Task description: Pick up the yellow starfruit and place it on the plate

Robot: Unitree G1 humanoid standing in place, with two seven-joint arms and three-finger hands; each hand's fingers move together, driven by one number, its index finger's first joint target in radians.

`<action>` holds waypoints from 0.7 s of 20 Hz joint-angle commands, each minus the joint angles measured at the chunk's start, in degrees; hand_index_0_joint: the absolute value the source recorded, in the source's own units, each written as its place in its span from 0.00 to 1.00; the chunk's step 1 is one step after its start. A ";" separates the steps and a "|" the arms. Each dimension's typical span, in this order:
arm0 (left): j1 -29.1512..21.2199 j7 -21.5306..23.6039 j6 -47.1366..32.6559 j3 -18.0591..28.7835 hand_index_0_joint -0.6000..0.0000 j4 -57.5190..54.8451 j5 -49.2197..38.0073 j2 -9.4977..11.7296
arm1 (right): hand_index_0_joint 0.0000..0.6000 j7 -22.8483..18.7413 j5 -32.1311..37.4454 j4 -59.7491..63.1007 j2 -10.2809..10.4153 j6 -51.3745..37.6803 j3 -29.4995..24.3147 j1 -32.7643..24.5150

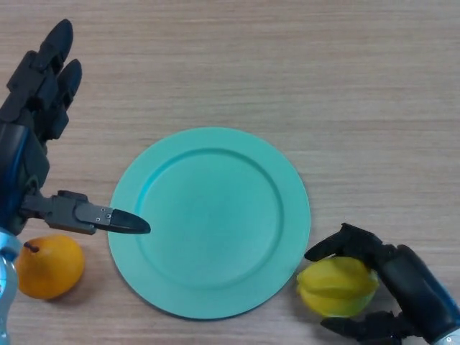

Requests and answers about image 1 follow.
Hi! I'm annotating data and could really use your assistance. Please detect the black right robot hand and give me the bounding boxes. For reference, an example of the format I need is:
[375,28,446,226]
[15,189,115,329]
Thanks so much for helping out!
[304,222,460,345]

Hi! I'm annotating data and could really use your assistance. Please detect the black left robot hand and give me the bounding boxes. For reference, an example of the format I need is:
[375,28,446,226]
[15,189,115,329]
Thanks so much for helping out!
[0,19,151,236]

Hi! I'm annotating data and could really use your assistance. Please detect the yellow starfruit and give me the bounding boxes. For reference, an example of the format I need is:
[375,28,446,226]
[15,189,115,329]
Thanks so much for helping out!
[296,256,380,318]

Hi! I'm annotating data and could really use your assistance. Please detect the teal round plate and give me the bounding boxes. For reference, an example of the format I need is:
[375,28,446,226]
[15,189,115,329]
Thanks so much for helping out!
[108,126,311,321]

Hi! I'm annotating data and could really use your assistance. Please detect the orange pear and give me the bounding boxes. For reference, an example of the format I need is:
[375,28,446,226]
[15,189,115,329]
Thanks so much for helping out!
[14,234,86,300]

